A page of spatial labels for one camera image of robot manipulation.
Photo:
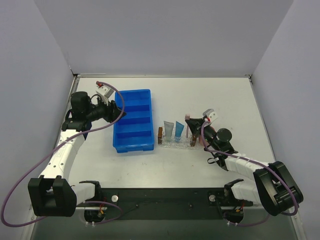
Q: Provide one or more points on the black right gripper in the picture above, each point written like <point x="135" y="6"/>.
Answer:
<point x="199" y="127"/>

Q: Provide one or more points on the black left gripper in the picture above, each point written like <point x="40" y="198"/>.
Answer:
<point x="110" y="111"/>

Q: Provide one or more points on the pink plastic cup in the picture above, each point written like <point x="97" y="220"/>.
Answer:
<point x="208" y="133"/>

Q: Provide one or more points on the clear holder with wooden ends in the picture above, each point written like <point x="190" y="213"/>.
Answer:
<point x="177" y="140"/>

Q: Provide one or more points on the pink toothbrush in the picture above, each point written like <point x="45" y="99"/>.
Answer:
<point x="187" y="117"/>

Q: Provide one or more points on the blue toothpaste tube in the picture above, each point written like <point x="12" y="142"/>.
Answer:
<point x="179" y="127"/>

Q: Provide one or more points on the white toothpaste tube green cap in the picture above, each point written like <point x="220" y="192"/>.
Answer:
<point x="168" y="130"/>

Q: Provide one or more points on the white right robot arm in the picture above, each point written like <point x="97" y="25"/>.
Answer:
<point x="271" y="184"/>

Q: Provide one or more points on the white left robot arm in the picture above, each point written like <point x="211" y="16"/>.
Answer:
<point x="51" y="194"/>

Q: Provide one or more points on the clear textured oval tray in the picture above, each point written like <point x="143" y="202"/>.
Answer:
<point x="185" y="145"/>

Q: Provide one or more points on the blue plastic divided bin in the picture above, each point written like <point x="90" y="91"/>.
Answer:
<point x="134" y="131"/>

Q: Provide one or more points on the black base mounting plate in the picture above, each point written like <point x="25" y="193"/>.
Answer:
<point x="166" y="203"/>

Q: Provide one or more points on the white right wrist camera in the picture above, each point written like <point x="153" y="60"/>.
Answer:
<point x="210" y="115"/>

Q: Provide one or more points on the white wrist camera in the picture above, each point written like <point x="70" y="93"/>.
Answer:
<point x="210" y="115"/>
<point x="104" y="92"/>

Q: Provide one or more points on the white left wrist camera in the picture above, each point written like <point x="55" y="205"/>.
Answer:
<point x="104" y="92"/>

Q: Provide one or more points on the aluminium front rail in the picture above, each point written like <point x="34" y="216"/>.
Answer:
<point x="92" y="208"/>

